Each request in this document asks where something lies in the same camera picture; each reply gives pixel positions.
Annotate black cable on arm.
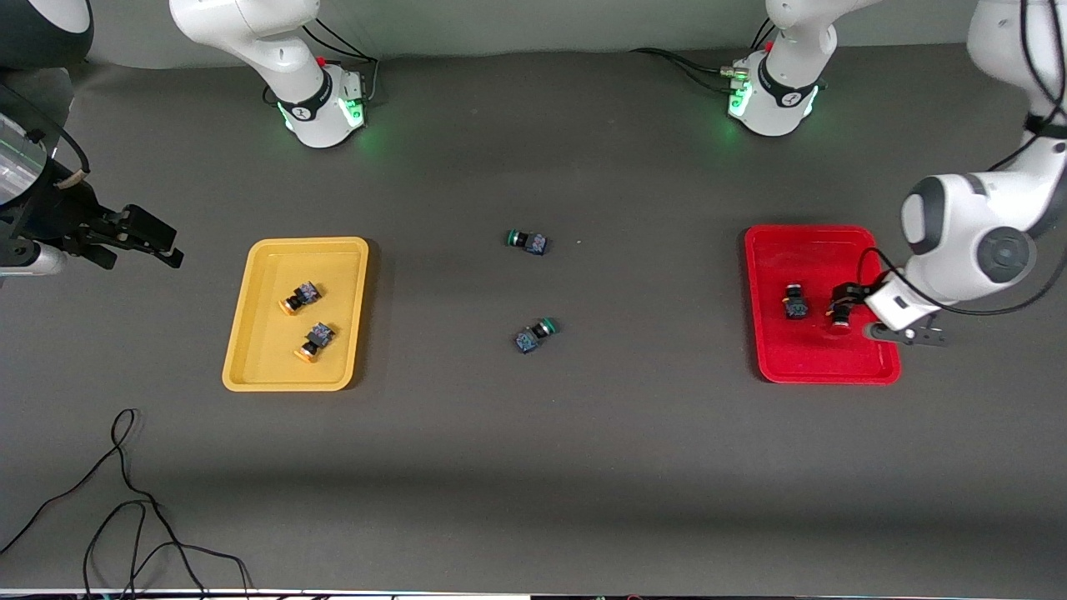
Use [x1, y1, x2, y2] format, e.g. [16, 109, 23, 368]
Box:
[0, 82, 91, 191]
[856, 0, 1067, 318]

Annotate red plastic tray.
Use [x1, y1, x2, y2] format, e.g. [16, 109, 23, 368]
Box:
[744, 224, 903, 386]

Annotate long black loose cable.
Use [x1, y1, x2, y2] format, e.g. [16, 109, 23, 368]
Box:
[0, 407, 253, 600]

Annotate black arm base cables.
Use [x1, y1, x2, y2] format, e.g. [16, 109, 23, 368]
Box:
[629, 17, 779, 94]
[263, 12, 382, 107]

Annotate black left arm base cables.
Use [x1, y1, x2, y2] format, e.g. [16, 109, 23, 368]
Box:
[629, 17, 779, 94]

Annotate black right arm base cables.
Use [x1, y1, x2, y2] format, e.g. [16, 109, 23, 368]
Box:
[263, 12, 382, 107]

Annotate black looped loose cable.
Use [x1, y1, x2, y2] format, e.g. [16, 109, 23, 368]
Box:
[82, 498, 207, 600]

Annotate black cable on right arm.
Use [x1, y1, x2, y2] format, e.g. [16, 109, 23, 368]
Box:
[0, 82, 91, 191]

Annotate yellow plastic tray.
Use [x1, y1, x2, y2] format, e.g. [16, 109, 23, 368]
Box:
[222, 237, 370, 393]

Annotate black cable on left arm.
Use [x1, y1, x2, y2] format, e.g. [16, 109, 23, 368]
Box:
[856, 0, 1067, 318]

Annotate yellow push button switch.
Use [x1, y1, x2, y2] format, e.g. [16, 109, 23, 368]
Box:
[278, 281, 323, 317]
[293, 322, 337, 364]

